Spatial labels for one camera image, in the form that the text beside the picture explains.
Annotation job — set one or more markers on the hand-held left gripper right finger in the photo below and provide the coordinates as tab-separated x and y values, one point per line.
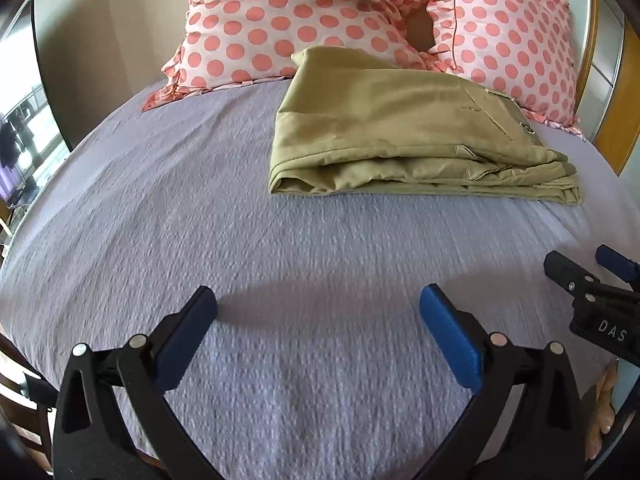
457	345

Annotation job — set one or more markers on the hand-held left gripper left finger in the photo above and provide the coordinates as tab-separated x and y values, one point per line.
176	350

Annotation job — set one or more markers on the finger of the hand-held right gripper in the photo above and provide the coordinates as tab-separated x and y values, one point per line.
616	262
567	272

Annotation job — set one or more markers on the khaki pants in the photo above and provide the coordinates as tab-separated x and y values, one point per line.
400	125

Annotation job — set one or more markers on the wooden framed wardrobe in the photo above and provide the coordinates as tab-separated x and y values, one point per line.
617	135

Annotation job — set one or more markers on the lavender textured bedspread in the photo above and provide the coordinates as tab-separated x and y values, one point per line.
280	240

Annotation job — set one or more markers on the pink polka dot pillow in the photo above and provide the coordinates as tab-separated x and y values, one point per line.
280	15
510	30

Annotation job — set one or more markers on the dark hanging clothes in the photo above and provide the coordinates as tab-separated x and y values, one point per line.
12	135

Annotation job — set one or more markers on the dark window frame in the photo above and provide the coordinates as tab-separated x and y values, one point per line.
47	75

